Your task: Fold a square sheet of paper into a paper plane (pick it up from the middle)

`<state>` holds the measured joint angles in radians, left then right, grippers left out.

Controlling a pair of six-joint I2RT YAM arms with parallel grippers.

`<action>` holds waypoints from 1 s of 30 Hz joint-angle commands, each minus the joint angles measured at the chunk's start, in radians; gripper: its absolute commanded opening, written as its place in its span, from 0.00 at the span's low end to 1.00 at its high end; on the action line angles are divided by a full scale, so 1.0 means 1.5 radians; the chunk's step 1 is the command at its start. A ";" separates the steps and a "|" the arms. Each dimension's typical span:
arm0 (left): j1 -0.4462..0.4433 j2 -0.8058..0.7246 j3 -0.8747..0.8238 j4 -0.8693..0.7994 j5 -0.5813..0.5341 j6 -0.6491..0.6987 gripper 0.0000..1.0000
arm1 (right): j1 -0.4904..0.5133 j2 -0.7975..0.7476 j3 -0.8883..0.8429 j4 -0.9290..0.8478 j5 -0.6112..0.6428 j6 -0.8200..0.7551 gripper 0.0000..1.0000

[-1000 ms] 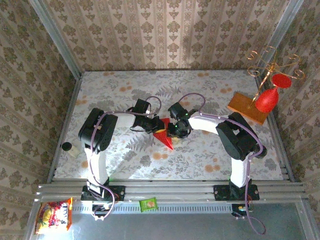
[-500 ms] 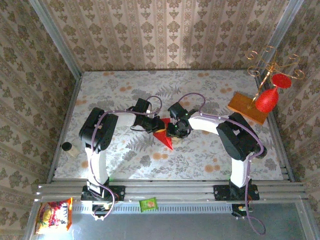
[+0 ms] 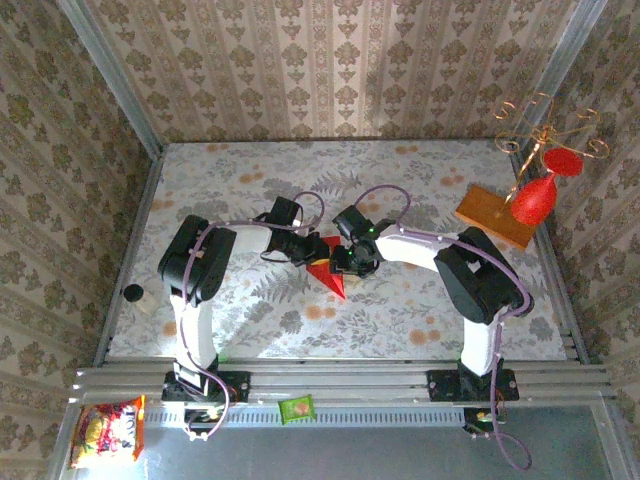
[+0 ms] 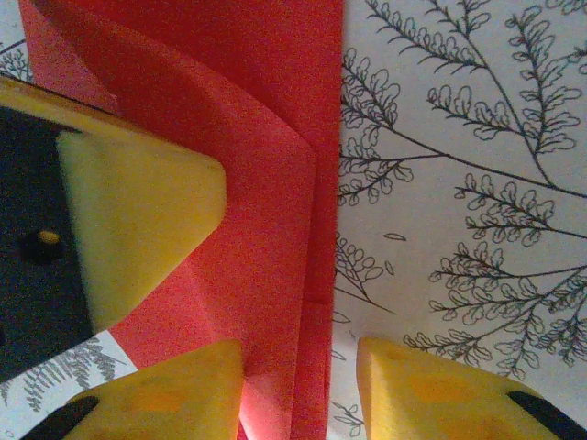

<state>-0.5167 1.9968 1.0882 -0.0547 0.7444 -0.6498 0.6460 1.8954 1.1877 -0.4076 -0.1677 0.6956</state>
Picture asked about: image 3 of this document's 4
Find red cloth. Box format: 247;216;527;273
305;234;347;301

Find floral patterned table cover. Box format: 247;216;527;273
107;141;569;361

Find orange wooden block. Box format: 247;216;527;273
455;184;539;250

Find green snack packet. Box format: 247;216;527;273
278;393;317;426

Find small bottle with black cap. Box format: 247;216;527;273
123;283;160;316

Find red plastic wine glass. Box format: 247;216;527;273
510;147;584;226

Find small electronics board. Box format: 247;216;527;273
462;407;507;440
182;405;226;444

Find grey metal panel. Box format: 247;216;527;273
47;403;629;480

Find red yellow snack bag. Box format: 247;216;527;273
69;394;146;470

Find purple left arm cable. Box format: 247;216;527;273
177;191;326;444

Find aluminium frame rail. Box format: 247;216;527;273
69;355;619;406

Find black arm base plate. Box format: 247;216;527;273
427;368;520;402
160;370;251;404

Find aluminium table side rail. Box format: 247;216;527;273
508;147;592;364
93;147;166;366

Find grey slotted cable duct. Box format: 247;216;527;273
143;405;466;429

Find gold wire stand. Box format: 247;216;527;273
492;92;611;219

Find aluminium corner post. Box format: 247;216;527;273
55;0;165;157
509;0;610;151

